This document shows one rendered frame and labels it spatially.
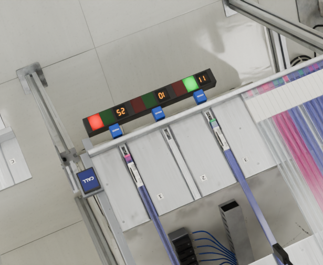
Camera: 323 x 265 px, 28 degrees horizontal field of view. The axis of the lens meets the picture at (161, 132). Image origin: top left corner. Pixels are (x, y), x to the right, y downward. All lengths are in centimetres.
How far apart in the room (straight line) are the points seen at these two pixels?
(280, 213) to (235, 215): 18
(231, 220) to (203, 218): 8
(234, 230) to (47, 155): 78
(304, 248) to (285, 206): 42
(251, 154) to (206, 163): 11
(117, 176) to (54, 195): 89
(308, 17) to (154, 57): 59
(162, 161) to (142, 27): 80
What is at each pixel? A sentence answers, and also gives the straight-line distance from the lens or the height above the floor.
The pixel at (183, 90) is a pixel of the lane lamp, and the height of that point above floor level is 66.
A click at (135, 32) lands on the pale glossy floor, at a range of 224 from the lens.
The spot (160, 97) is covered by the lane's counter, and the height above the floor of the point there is 66.
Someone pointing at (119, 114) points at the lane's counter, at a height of 66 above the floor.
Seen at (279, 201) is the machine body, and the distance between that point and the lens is 193.
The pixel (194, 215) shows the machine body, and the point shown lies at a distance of 183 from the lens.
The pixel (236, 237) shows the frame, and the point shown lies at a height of 66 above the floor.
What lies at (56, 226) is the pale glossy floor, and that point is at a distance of 245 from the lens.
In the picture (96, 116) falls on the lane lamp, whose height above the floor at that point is 65.
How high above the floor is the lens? 209
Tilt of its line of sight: 61 degrees down
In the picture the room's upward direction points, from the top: 140 degrees clockwise
